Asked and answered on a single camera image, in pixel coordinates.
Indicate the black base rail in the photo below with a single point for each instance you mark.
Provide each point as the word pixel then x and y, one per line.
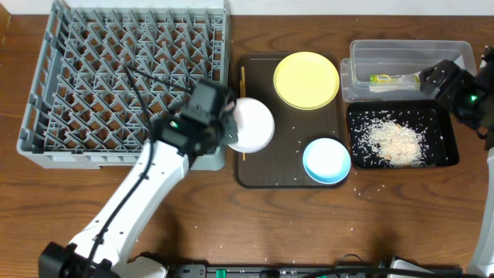
pixel 308 270

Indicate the clear plastic bin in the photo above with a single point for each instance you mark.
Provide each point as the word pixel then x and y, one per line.
pixel 396 57

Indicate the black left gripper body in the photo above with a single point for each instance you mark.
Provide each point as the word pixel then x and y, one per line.
pixel 228 126

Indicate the pile of rice waste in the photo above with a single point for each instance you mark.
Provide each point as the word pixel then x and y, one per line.
pixel 397 145

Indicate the white bowl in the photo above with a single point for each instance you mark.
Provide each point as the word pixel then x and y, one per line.
pixel 255 125

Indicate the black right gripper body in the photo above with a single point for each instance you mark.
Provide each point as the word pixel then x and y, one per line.
pixel 461 94

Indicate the green white snack wrapper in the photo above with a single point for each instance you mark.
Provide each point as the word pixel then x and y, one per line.
pixel 409 79

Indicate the yellow plate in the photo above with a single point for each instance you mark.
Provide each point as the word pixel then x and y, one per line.
pixel 306 80

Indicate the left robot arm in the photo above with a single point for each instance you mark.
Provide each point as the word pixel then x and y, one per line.
pixel 103 248

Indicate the grey dish rack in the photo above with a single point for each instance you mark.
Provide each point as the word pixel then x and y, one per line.
pixel 99 63

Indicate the brown serving tray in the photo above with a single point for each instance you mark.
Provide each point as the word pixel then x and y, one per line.
pixel 279 164

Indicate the light blue bowl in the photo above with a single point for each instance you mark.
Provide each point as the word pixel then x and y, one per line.
pixel 326 161

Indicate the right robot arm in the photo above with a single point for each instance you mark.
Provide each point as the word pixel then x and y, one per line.
pixel 480 120

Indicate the wooden chopstick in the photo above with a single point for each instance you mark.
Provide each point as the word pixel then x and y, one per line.
pixel 242 71
pixel 244 156

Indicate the black waste tray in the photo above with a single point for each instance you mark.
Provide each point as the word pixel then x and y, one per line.
pixel 426 116

